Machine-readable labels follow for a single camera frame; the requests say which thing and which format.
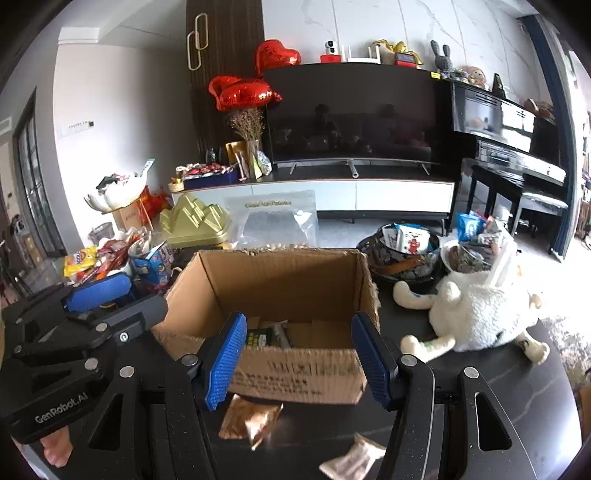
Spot red gift box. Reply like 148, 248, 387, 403
139, 185, 174, 222

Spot white shell bowl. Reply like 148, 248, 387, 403
84, 173, 151, 214

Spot clear beige snack packet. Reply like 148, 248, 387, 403
318, 433, 386, 480

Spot brown items on piano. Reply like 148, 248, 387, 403
522, 98, 555, 118

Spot blue curtain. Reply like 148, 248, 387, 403
517, 16, 580, 259

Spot brown cardboard box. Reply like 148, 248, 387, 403
152, 248, 382, 406

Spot black framed glass door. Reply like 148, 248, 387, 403
13, 88, 68, 296

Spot black upright piano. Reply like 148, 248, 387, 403
450, 79, 568, 241

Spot clear zip bag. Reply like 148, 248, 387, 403
224, 190, 319, 250

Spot white tissue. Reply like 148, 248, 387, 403
485, 231, 520, 287

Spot black piano bench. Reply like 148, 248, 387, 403
512, 189, 570, 241

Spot white plush sheep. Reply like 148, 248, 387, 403
392, 268, 551, 365

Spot pile of mixed snacks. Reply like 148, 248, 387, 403
64, 231, 153, 282

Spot small beige plush toy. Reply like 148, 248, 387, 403
455, 66, 490, 88

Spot grey bunny plush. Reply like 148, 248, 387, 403
429, 39, 455, 73

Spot white wall switch panel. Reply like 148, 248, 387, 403
59, 121, 96, 138

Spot white red snack packet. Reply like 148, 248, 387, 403
394, 224, 430, 254

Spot gold mountain-shaped box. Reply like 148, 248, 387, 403
159, 193, 232, 250

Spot yellow chip bag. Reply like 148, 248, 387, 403
64, 246, 99, 278

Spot clear bowl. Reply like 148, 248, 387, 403
441, 240, 499, 278

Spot black flat television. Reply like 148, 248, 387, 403
263, 63, 455, 167

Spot gold wall ornament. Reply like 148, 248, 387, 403
186, 14, 208, 71

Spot tray of red snacks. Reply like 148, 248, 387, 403
182, 164, 238, 183

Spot person's left hand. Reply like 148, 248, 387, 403
39, 427, 75, 469

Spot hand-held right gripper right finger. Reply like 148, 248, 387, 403
351, 311, 527, 480

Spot gold snack wrapper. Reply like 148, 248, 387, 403
218, 394, 284, 450

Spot grey trash bin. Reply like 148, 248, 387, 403
89, 222, 114, 245

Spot white television cabinet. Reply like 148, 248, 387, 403
182, 164, 458, 222

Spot glass vase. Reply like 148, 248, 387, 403
245, 140, 264, 180

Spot gold gift box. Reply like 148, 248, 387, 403
225, 141, 247, 167

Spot light green snack packet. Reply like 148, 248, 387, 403
245, 327, 273, 352

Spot dried flower bouquet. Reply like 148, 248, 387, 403
225, 108, 266, 141

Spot gold figurine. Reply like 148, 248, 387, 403
372, 39, 423, 68

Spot open brown carton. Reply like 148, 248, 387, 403
113, 203, 153, 232

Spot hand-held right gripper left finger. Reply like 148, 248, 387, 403
69, 312, 247, 480

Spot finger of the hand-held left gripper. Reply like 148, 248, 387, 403
14, 295, 169, 370
2, 272, 132, 333

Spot red heart balloon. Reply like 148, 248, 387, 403
209, 76, 245, 112
219, 82, 282, 112
255, 40, 302, 77

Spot blue snack packet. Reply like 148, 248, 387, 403
456, 211, 488, 243

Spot white router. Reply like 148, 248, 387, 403
344, 44, 382, 65

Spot black patterned bowl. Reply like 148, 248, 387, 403
356, 224, 441, 296

